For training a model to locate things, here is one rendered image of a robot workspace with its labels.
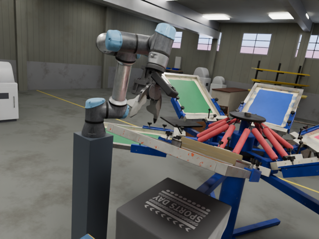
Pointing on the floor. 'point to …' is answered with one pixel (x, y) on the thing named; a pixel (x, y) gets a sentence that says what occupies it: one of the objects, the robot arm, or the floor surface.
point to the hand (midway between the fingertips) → (144, 121)
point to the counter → (229, 96)
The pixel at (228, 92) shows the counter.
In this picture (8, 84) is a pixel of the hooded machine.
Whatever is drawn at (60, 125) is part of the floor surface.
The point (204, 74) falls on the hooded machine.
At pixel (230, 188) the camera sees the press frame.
